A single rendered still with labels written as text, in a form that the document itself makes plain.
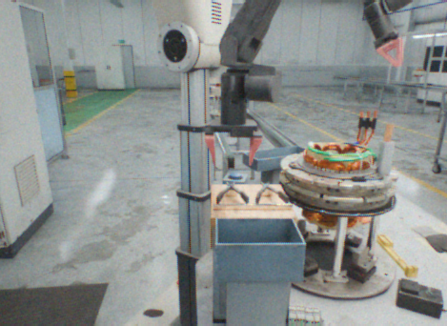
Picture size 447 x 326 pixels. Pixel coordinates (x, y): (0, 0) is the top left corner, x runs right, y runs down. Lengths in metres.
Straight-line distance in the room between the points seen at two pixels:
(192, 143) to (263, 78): 0.55
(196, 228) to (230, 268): 0.62
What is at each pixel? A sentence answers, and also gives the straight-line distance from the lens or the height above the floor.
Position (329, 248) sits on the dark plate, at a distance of 1.21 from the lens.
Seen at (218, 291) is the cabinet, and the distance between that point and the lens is 0.83.
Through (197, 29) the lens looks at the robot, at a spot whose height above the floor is 1.48.
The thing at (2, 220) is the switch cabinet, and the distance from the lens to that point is 2.82.
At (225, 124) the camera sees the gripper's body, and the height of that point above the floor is 1.26.
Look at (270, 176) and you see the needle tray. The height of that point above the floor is 0.98.
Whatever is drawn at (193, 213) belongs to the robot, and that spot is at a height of 0.85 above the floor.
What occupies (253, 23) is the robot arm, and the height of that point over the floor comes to 1.46.
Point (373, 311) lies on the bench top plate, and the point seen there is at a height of 0.78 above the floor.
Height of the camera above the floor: 1.39
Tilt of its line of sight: 18 degrees down
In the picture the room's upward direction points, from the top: straight up
